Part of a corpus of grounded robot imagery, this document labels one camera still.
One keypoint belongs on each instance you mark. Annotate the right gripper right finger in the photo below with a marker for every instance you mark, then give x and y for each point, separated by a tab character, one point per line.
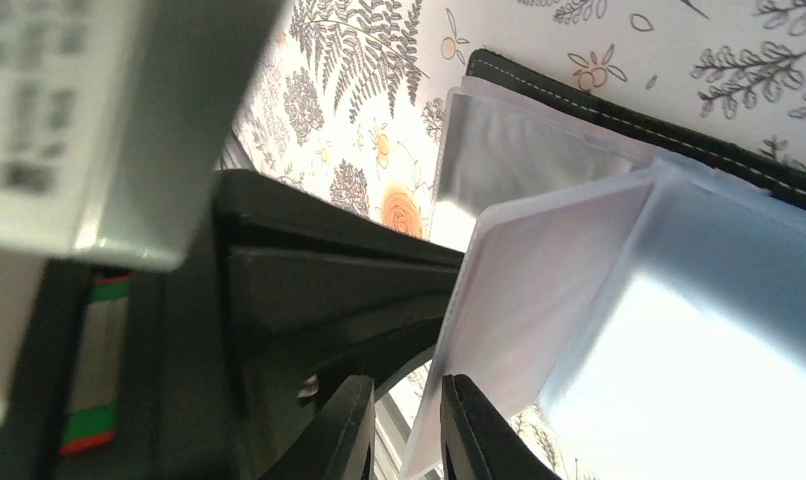
477	442

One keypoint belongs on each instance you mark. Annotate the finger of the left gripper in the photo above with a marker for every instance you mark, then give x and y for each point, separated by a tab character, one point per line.
316	291

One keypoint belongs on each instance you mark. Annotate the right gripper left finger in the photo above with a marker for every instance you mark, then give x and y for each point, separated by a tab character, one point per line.
339	442

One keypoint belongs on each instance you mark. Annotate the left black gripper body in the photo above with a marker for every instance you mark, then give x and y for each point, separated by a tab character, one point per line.
180	397

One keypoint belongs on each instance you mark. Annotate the black card holder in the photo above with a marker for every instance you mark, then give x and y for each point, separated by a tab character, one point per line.
651	307

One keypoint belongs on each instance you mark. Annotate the floral patterned table mat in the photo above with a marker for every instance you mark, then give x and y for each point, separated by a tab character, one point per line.
349	109

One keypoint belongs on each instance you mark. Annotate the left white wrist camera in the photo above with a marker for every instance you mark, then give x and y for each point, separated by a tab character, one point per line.
113	115

